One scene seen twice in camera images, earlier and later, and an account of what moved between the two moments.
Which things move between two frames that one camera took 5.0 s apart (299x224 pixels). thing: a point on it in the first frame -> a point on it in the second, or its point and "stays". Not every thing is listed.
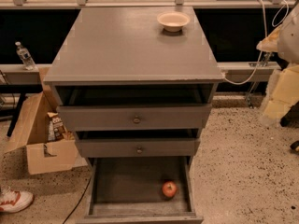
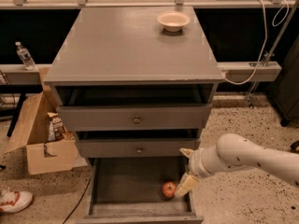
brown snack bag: [56, 129] stays
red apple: [169, 189] stays
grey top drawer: [134, 117] stays
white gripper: [290, 42] -> [195, 162]
